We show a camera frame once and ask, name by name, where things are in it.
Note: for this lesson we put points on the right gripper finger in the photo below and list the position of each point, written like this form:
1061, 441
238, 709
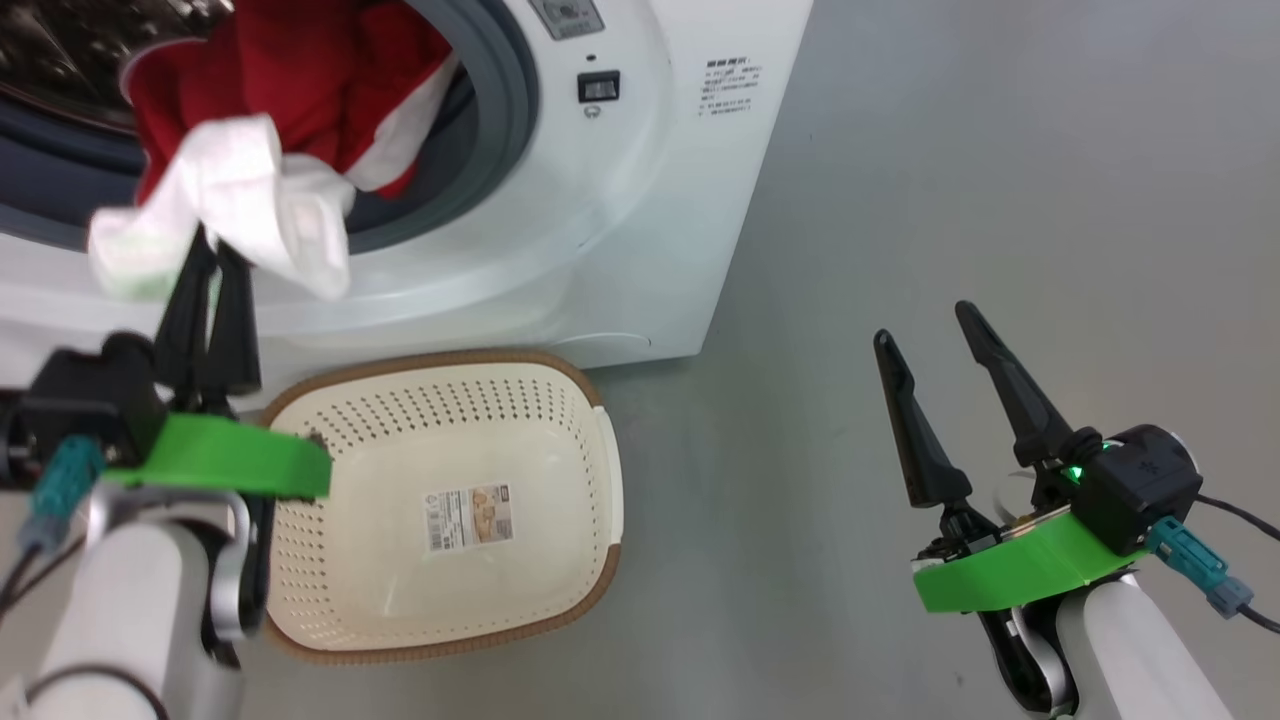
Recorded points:
1020, 410
925, 450

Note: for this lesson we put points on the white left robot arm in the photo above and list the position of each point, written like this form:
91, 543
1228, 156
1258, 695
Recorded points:
130, 610

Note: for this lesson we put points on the round drain filter cover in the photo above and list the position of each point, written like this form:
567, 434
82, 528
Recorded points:
600, 348

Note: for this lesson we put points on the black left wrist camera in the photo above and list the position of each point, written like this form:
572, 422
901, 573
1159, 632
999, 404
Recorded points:
90, 400

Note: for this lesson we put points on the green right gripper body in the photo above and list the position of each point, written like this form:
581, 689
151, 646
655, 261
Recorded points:
1030, 575

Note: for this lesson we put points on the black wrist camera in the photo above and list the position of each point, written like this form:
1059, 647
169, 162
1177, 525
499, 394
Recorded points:
90, 400
1140, 490

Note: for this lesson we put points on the cream perforated laundry basket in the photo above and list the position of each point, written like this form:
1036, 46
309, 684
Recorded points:
400, 580

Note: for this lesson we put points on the red sports jersey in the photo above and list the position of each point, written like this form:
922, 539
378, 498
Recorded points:
320, 70

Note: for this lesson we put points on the printed text label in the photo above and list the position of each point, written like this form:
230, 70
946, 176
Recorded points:
730, 88

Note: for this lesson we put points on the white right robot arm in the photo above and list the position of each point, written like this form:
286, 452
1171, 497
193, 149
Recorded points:
1130, 660

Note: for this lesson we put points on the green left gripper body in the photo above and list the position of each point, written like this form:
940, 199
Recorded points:
220, 460

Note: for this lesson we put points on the grey rubber door gasket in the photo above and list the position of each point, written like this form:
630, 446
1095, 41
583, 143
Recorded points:
500, 110

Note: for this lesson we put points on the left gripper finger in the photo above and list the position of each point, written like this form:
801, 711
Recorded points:
185, 340
235, 340

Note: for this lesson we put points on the white washing machine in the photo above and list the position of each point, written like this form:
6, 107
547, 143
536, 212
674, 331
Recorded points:
640, 220

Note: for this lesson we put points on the basket product label sticker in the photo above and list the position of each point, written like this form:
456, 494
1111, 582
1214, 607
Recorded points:
470, 516

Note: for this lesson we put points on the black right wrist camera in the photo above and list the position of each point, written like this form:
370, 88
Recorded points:
1140, 490

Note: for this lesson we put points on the black door lock socket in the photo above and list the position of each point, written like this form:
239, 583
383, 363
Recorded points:
598, 87

